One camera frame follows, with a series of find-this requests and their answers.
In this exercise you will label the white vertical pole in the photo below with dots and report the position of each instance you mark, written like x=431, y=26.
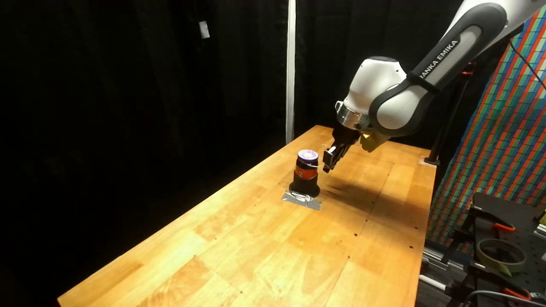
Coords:
x=291, y=69

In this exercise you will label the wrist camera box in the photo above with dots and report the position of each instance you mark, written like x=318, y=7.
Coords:
x=369, y=140

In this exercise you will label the brown cup with red band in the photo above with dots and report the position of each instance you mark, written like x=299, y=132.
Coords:
x=306, y=176

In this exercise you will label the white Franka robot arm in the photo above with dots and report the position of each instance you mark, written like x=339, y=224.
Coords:
x=410, y=86

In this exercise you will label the grey stand foot plate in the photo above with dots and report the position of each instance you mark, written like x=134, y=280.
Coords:
x=427, y=162

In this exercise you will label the grey metal bracket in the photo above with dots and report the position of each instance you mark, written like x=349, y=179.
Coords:
x=299, y=200

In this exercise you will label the roll of pale tape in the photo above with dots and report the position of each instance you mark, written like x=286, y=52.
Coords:
x=502, y=255

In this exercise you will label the aluminium frame rail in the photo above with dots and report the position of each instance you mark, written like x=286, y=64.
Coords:
x=441, y=266

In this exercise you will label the multicolour woven cloth panel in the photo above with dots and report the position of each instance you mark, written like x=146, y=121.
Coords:
x=501, y=142

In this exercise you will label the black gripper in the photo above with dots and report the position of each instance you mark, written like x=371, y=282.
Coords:
x=345, y=137

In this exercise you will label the small white tag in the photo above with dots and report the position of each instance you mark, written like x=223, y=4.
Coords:
x=204, y=29

